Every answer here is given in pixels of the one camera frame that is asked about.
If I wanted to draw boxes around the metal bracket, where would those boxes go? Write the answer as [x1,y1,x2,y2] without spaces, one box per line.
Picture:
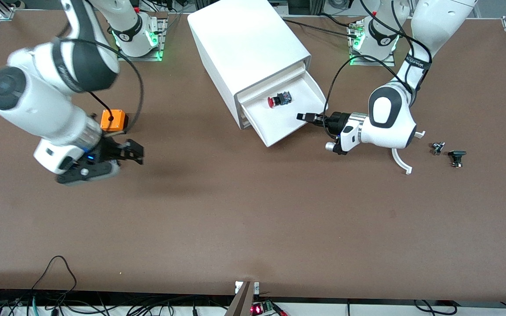
[224,281,260,316]

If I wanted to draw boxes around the white drawer cabinet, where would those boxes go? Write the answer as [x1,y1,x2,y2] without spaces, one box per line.
[187,0,313,130]

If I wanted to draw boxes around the black cable coil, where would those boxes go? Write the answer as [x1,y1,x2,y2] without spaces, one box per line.
[413,300,458,316]

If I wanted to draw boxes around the black cable loop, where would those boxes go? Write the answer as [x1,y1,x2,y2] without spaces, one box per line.
[31,255,78,292]

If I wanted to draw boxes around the white drawer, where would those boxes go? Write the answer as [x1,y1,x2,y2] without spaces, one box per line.
[240,70,328,147]

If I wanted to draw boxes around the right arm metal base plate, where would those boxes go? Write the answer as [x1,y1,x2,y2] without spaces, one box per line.
[117,18,168,62]

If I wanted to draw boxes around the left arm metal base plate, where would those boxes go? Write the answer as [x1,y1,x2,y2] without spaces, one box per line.
[347,20,396,67]

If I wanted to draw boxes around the circuit board with red light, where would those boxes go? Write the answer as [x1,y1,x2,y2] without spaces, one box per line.
[250,300,280,316]

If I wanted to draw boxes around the red push button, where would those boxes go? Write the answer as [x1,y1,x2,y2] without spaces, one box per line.
[267,91,292,109]

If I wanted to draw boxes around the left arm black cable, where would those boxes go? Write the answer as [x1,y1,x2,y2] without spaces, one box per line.
[323,0,434,128]

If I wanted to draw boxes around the black switch component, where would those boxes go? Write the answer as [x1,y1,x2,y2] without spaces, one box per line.
[448,150,467,168]

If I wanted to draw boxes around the long black cable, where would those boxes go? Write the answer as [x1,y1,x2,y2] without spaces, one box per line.
[279,17,354,36]

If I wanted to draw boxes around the orange box with hole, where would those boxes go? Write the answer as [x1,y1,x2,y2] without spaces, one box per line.
[100,109,129,134]

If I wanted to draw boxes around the white half ring clip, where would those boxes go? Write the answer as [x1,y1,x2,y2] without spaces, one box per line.
[391,130,426,175]

